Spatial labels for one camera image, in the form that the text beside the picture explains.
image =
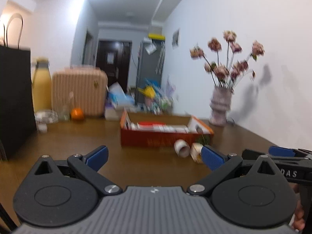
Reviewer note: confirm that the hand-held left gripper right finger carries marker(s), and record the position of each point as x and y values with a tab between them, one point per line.
212	158

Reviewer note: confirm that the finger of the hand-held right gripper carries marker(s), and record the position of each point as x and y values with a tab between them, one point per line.
281	151

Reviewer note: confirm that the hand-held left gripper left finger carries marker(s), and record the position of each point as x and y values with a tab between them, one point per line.
98	157

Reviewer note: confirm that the white tape roll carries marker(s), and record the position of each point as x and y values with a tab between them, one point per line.
177	143

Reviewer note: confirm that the red cardboard box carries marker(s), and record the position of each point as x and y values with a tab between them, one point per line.
146	140

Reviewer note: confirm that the person's right hand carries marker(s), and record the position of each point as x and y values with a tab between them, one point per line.
299	221

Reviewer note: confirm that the white and purple pack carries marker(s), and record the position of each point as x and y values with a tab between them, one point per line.
111	114

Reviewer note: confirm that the orange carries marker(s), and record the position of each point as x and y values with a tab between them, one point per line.
77	114

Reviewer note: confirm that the pink textured vase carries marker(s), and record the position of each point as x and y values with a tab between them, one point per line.
220	107

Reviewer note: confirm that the clear glass cup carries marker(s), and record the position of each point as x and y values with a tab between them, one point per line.
64	113

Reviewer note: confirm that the blue and white tissue pack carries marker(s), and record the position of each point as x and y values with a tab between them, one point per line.
119	97

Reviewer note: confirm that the pink suitcase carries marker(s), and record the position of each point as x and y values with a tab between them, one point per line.
78	92

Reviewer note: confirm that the row of small bottles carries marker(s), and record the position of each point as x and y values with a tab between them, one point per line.
158	104

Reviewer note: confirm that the dark entrance door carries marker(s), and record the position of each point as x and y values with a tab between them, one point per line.
114	75

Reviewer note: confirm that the yellow and blue toy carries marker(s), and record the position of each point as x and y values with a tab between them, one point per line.
148	90

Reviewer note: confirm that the pink flower bouquet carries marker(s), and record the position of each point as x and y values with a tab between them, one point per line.
220	72

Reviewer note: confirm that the yellow thermos jug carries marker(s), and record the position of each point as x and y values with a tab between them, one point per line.
41	87

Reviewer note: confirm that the grey fridge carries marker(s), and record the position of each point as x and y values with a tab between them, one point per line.
148	73

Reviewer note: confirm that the black paper bag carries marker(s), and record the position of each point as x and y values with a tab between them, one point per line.
14	97

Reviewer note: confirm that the white plastic bag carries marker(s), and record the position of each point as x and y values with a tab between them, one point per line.
150	47

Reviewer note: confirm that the yellow box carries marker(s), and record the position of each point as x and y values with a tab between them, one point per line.
157	36

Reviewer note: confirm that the wall picture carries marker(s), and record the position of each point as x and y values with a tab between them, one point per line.
176	38

